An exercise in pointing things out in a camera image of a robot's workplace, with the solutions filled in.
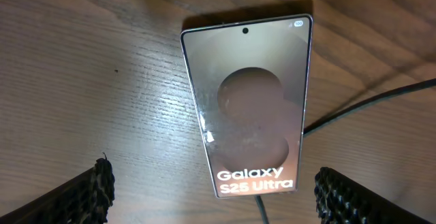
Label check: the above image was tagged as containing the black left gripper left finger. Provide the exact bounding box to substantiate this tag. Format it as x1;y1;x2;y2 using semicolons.
1;157;115;224

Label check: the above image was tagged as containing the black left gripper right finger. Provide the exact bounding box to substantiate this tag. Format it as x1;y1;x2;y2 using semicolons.
314;167;430;224

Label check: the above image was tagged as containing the black USB charging cable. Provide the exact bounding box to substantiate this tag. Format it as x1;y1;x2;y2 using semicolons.
253;78;436;224

